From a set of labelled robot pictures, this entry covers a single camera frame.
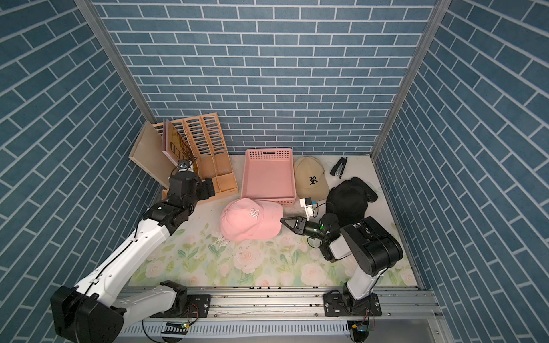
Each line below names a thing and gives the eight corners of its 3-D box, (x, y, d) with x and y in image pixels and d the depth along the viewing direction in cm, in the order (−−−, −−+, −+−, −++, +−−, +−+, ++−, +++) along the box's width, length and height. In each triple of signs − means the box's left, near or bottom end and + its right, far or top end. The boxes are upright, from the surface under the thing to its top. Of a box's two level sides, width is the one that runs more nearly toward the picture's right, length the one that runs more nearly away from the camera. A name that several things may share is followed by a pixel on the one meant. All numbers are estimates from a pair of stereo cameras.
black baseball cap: (344, 230, 95) (350, 219, 88) (318, 202, 105) (321, 190, 97) (382, 202, 105) (390, 190, 97) (355, 178, 114) (360, 166, 107)
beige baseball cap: (294, 201, 103) (295, 189, 96) (293, 168, 117) (294, 156, 110) (326, 201, 103) (329, 189, 96) (321, 168, 117) (324, 156, 110)
